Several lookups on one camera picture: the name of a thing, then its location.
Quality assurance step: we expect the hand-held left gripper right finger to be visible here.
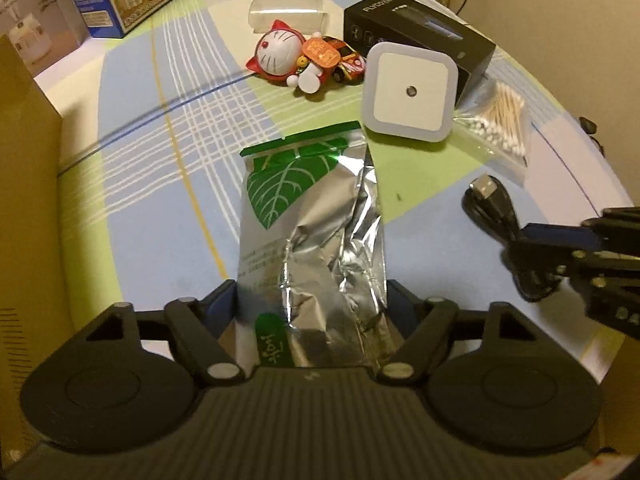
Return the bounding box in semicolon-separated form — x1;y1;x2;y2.
380;280;550;385

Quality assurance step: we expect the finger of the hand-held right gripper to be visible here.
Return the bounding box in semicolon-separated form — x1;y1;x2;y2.
510;222;640;341
580;206;640;257

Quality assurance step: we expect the silver foil bag green leaf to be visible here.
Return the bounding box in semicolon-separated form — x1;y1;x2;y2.
239;121;388;370

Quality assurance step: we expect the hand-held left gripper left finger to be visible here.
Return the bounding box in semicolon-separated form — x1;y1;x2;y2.
80;280;246;387

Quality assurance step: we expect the clear plastic cup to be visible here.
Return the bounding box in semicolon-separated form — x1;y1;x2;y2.
248;0;330;36

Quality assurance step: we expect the red cat figurine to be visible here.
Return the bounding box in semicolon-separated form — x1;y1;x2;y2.
245;19;341;95

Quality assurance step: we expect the white square night light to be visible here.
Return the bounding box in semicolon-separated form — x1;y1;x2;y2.
361;42;461;142

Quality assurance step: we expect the red toy car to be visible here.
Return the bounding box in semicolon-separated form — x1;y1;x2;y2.
320;36;368;85

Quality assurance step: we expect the black shaver box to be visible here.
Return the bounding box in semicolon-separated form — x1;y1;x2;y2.
343;0;497;108

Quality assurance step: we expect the bag of cotton swabs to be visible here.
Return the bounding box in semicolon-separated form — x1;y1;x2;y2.
452;80;532;183

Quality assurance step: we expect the black usb cable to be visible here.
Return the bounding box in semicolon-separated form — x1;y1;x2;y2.
461;175;566;303

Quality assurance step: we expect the white appliance box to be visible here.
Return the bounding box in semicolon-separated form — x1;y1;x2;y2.
0;0;88;78

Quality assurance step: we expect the cardboard box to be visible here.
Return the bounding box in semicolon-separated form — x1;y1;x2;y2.
0;35;66;461

